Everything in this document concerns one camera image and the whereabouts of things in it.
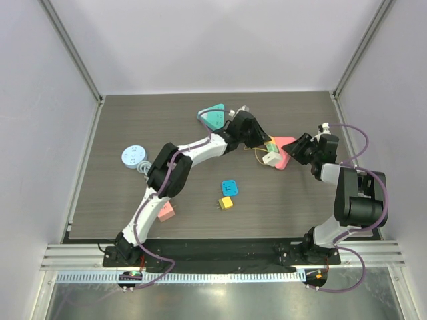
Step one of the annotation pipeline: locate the yellow charging cable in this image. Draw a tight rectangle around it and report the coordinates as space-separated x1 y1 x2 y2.
243 146 268 167

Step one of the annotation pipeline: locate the green charger plug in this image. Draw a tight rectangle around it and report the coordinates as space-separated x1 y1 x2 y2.
264 142 279 153

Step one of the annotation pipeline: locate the pink triangular power strip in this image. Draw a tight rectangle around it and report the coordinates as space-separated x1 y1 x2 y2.
272 137 296 170

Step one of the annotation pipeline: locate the white charger plug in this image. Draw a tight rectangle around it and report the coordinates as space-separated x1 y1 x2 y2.
262 151 282 167

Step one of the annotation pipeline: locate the teal triangular power strip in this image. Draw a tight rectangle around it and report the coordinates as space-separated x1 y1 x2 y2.
197 103 230 132

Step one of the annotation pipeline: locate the blue plug adapter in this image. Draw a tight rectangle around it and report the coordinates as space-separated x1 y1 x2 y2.
221 180 238 197

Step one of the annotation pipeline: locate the yellow plug adapter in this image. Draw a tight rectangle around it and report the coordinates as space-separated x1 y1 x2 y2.
218 197 234 211

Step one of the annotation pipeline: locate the pink cube socket adapter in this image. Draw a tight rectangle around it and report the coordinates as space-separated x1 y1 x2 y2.
157 201 175 222

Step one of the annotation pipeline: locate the light blue round power strip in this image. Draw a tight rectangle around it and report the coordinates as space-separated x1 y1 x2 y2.
121 145 147 169

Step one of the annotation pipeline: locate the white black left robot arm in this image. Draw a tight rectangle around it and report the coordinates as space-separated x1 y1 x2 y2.
114 110 271 267

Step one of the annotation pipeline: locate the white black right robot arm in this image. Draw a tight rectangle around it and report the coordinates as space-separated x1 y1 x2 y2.
282 133 388 264

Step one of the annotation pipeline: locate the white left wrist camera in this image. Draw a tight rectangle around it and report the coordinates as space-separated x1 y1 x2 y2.
236 105 249 116

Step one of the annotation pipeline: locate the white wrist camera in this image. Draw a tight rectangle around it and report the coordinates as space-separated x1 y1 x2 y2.
236 105 249 116
317 123 331 136

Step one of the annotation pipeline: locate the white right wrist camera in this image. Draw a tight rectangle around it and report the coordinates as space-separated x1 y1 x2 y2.
317 123 331 136

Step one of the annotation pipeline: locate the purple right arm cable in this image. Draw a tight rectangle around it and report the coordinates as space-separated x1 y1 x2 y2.
306 123 389 294

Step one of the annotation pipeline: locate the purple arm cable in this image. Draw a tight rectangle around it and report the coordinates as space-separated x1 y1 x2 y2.
306 123 389 294
133 108 236 287

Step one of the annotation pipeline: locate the aluminium frame rail front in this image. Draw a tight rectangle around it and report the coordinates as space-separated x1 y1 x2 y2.
40 240 406 271

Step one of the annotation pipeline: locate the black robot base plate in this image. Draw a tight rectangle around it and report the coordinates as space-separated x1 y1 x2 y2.
103 238 341 269

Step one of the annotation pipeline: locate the aluminium frame post right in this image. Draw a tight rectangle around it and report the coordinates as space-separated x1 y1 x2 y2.
332 0 395 99

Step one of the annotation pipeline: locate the aluminium frame post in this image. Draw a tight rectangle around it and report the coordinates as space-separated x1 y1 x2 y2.
332 0 395 99
39 0 104 105

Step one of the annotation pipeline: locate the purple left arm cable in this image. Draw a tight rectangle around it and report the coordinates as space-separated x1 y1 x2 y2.
133 108 236 287

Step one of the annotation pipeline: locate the aluminium frame post left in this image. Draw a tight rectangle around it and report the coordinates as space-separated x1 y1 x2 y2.
39 0 104 105

